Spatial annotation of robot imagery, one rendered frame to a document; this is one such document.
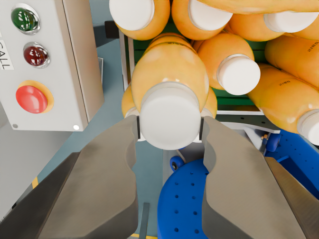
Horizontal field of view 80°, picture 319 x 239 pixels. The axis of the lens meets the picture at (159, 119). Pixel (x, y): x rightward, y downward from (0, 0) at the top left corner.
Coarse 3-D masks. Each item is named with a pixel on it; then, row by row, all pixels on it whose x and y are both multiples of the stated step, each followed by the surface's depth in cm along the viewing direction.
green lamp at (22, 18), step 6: (12, 12) 18; (18, 12) 18; (24, 12) 18; (30, 12) 19; (12, 18) 18; (18, 18) 18; (24, 18) 18; (30, 18) 19; (18, 24) 19; (24, 24) 19; (30, 24) 19; (24, 30) 19; (30, 30) 19
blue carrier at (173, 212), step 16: (176, 176) 39; (192, 176) 39; (160, 192) 37; (176, 192) 36; (192, 192) 36; (160, 208) 33; (176, 208) 33; (192, 208) 33; (160, 224) 31; (176, 224) 30; (192, 224) 30
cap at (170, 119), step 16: (160, 96) 11; (176, 96) 11; (144, 112) 11; (160, 112) 11; (176, 112) 11; (192, 112) 11; (144, 128) 12; (160, 128) 12; (176, 128) 12; (192, 128) 12; (160, 144) 12; (176, 144) 12
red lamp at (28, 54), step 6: (30, 48) 20; (36, 48) 20; (24, 54) 20; (30, 54) 20; (36, 54) 20; (42, 54) 20; (30, 60) 20; (36, 60) 20; (42, 60) 21; (36, 66) 21
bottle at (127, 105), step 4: (128, 88) 28; (124, 92) 29; (128, 92) 27; (124, 96) 28; (128, 96) 27; (124, 100) 27; (128, 100) 26; (132, 100) 26; (124, 104) 27; (128, 104) 26; (132, 104) 26; (124, 108) 26; (128, 108) 26; (132, 108) 25; (124, 112) 26; (128, 112) 25; (124, 116) 27
